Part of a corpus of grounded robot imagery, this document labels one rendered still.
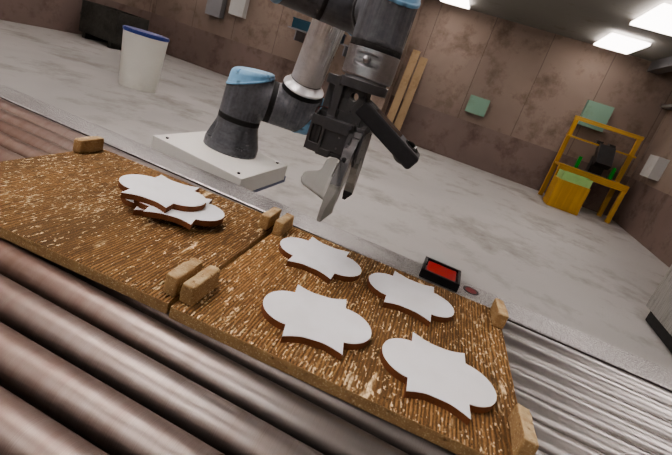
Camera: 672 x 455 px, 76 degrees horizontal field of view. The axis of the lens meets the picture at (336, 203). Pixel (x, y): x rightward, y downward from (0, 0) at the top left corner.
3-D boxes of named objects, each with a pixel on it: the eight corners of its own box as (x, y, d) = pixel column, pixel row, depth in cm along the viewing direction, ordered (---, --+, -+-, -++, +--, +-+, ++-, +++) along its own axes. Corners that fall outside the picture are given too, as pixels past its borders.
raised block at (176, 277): (189, 273, 56) (193, 254, 55) (201, 278, 56) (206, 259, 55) (160, 292, 50) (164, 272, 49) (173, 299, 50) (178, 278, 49)
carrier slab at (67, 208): (98, 154, 89) (99, 147, 88) (279, 228, 82) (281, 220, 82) (-109, 187, 56) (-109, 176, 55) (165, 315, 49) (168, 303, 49)
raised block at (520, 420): (505, 417, 49) (515, 399, 48) (521, 425, 48) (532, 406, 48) (512, 459, 43) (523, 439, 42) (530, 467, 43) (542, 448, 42)
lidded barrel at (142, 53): (139, 93, 600) (149, 35, 576) (103, 79, 613) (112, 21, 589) (168, 94, 658) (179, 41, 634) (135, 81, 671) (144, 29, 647)
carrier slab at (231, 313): (282, 230, 82) (285, 222, 81) (495, 318, 75) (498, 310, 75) (167, 317, 49) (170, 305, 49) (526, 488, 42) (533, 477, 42)
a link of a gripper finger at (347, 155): (328, 191, 63) (351, 142, 66) (340, 195, 63) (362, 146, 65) (327, 178, 59) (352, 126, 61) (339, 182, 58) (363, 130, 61)
